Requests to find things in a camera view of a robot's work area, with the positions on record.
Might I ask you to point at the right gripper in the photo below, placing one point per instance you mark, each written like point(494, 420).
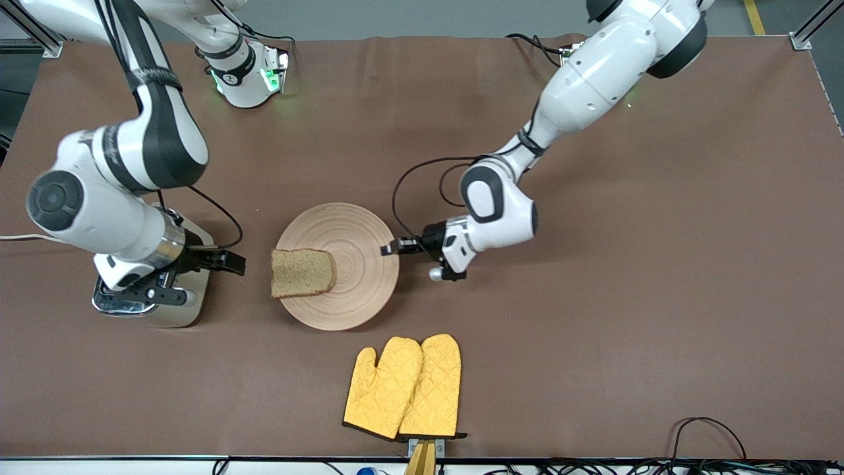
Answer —
point(196, 254)

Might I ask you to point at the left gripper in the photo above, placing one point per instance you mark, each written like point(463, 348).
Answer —
point(432, 239)

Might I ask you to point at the round wooden plate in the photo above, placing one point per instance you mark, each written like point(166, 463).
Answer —
point(356, 264)

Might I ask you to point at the brown bread slice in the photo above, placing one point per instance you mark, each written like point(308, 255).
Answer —
point(303, 274)

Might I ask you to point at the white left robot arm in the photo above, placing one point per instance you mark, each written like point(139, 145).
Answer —
point(593, 79)

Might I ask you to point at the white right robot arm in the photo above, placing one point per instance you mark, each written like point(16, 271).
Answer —
point(99, 198)

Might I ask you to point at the beige chrome two-slot toaster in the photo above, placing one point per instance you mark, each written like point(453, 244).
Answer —
point(191, 316)

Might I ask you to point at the yellow quilted oven mitt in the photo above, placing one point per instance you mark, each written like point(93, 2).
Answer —
point(435, 389)
point(379, 396)

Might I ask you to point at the brown table mat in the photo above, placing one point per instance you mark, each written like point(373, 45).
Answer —
point(593, 264)

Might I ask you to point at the small metal bracket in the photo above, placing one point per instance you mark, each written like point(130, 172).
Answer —
point(440, 448)

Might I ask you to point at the aluminium frame profile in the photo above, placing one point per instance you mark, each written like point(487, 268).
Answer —
point(39, 33)
point(814, 26)

